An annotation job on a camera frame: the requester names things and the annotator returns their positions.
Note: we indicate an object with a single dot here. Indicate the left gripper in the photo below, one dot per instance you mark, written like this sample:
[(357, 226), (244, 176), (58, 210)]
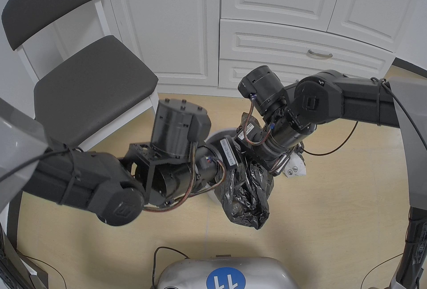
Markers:
[(205, 177)]

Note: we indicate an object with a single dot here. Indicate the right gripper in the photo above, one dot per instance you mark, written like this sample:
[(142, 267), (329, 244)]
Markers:
[(253, 144)]

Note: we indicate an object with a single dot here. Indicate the black plastic bag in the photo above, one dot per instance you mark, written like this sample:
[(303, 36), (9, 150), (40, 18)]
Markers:
[(247, 201)]

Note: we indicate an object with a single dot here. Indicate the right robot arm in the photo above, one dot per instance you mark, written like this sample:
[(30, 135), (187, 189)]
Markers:
[(360, 97)]

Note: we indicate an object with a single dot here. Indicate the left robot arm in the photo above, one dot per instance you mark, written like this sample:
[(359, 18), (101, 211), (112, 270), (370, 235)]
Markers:
[(83, 177)]

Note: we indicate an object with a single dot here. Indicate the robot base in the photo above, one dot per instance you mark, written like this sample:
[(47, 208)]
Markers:
[(186, 274)]

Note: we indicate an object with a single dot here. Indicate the pale grey trash bin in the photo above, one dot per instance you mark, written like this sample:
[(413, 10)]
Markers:
[(220, 134)]

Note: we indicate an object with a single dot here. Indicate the white chair dark grey seat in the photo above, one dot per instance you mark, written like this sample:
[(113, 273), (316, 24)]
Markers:
[(93, 80)]

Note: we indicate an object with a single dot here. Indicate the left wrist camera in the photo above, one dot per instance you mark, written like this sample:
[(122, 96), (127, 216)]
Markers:
[(230, 152)]

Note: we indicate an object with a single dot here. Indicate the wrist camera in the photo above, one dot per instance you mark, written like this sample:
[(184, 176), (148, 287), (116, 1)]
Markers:
[(230, 152), (280, 166)]

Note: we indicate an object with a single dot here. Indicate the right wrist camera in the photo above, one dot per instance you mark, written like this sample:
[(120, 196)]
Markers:
[(280, 166)]

